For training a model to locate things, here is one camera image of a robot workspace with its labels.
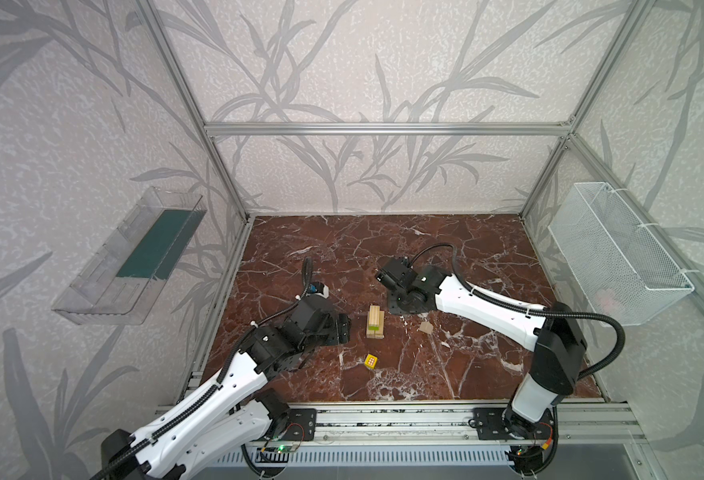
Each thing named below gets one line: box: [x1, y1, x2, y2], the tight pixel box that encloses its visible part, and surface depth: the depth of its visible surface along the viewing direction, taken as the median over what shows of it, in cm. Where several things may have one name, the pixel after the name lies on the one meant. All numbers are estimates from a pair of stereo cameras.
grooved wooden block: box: [368, 305, 385, 327], surface depth 88 cm
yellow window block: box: [363, 354, 378, 369], surface depth 84 cm
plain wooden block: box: [366, 324, 385, 339], surface depth 88 cm
